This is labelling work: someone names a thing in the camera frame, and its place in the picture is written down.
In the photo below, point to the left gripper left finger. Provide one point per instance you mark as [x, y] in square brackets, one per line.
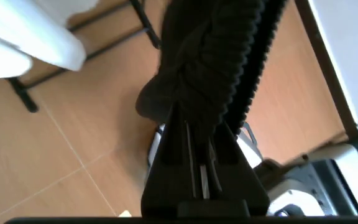
[169, 177]

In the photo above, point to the black garment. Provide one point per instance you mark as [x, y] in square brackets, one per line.
[204, 62]

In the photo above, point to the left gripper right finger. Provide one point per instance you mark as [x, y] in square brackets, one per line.
[238, 180]

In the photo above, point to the black clothes rack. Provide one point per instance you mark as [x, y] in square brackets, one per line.
[23, 95]

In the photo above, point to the white printed t-shirt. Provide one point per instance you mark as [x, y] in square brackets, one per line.
[26, 37]

